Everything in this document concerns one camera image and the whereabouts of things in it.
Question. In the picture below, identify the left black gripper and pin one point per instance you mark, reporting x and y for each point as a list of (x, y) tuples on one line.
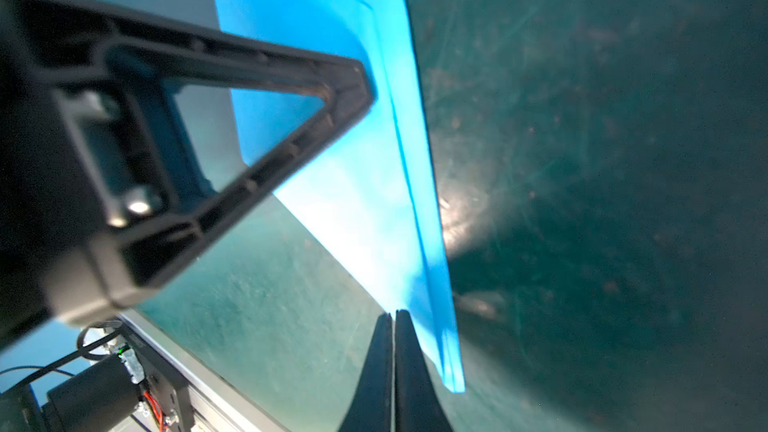
[(69, 164)]

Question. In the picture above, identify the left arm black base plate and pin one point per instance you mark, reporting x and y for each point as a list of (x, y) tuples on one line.
[(165, 388)]

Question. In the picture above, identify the blue square paper sheet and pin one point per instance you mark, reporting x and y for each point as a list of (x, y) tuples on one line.
[(370, 199)]

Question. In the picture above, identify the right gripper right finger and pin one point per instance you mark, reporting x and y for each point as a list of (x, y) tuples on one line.
[(416, 405)]

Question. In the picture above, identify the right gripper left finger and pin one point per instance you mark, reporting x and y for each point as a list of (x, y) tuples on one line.
[(371, 407)]

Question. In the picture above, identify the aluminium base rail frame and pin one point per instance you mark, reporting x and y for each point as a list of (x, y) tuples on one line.
[(219, 405)]

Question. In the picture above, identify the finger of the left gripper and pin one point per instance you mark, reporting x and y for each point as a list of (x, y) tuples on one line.
[(222, 122)]

